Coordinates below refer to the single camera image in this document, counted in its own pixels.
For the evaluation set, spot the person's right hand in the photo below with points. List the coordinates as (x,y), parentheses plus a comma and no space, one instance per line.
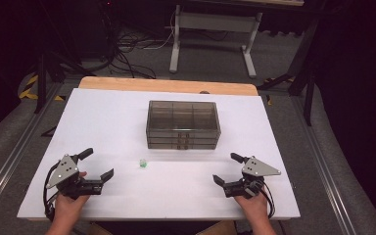
(254,209)

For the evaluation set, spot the black metal stand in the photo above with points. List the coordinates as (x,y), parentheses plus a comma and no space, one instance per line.
(40,84)
(308,98)

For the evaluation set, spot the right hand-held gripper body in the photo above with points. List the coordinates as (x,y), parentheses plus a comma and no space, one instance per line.
(256,168)

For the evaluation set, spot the small green object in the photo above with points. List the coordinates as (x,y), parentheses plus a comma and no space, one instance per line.
(143,164)

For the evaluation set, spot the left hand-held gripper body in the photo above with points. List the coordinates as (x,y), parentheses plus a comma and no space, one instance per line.
(66,171)

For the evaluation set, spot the white board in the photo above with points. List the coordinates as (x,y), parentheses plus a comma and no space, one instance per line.
(111,124)

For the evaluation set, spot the clear brown drawer box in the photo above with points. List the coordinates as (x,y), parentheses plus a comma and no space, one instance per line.
(182,116)

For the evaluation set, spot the person's left hand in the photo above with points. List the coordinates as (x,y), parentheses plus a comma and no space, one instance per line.
(67,207)

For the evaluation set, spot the yellow black floor tape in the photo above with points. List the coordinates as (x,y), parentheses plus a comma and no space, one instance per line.
(24,94)

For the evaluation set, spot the wooden table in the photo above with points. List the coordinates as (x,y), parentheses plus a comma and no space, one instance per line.
(163,85)

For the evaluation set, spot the aluminium floor rail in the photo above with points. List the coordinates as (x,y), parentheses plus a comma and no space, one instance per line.
(323,169)
(13,156)

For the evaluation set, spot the black floor bracket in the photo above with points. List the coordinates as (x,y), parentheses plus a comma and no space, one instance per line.
(49,132)

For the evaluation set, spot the clear brown drawer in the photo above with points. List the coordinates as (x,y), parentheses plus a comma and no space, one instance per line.
(163,146)

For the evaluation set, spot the dark curtain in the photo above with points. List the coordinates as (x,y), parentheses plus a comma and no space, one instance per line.
(0,65)
(355,98)

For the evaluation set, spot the white metal desk frame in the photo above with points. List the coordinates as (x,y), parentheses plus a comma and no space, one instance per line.
(209,21)

